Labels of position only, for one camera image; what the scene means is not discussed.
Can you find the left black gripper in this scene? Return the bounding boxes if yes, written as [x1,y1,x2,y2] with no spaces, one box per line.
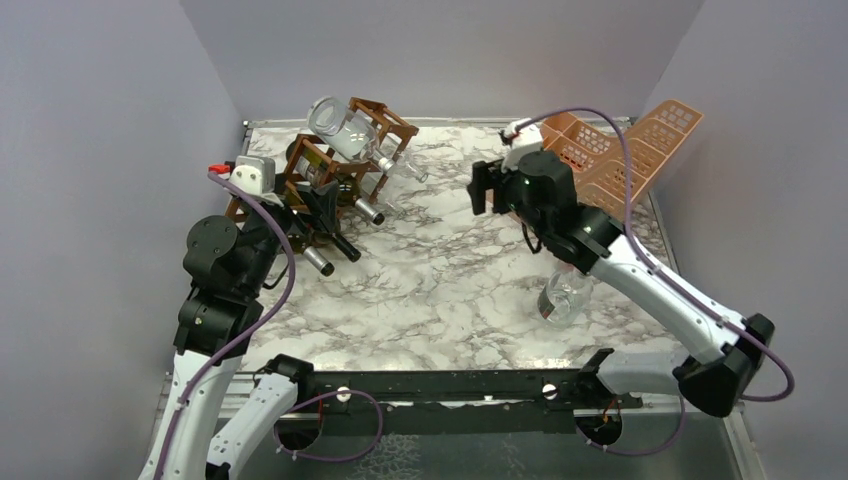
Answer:
[243,171,341,294]

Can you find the dark green wine bottle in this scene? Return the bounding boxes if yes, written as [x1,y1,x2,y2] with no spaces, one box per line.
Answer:
[293,147,385,225]

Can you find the olive wine bottle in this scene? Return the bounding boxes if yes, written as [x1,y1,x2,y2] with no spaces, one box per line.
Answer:
[292,238,335,277]

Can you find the green wine bottle cream label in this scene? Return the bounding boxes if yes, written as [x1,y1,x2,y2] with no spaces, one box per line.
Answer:
[330,233,361,263]

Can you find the clear bottle silver cap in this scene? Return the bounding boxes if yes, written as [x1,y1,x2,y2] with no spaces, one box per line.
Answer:
[378,134,429,183]

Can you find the clear bottle with label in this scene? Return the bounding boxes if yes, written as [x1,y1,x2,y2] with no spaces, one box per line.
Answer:
[307,96,396,175]

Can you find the clear bottle pink cap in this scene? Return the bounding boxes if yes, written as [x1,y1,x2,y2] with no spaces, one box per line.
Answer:
[537,263,594,328]

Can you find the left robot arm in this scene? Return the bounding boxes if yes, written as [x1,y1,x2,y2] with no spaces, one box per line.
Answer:
[140,173,315,479]

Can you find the brown wooden wine rack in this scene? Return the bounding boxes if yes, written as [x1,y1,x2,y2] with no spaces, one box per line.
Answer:
[224,98,418,251]

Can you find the peach plastic tiered basket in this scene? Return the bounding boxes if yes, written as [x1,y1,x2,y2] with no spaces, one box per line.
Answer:
[537,99,703,221]

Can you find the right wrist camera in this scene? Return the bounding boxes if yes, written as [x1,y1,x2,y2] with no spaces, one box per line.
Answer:
[499,118,544,173]

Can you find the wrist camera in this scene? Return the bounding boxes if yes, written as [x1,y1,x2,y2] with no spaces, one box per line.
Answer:
[499,118,544,173]
[229,155,280,204]

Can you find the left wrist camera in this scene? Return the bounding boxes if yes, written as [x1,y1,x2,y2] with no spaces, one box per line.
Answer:
[229,155,280,204]

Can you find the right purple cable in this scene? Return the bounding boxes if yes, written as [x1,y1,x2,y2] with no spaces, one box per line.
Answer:
[503,107,796,458]

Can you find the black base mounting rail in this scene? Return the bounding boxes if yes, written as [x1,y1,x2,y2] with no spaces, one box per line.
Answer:
[276,367,642,437]

